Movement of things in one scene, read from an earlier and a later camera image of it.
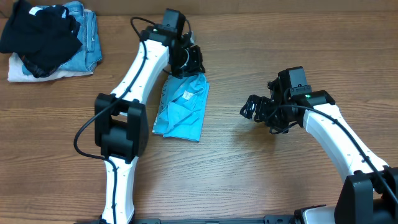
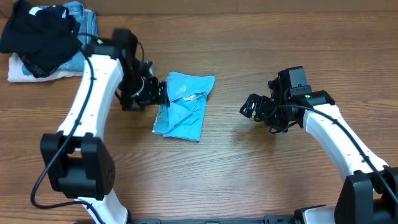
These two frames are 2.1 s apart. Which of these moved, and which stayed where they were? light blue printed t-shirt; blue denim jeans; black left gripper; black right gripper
Moved: black left gripper
Stayed: blue denim jeans; black right gripper; light blue printed t-shirt
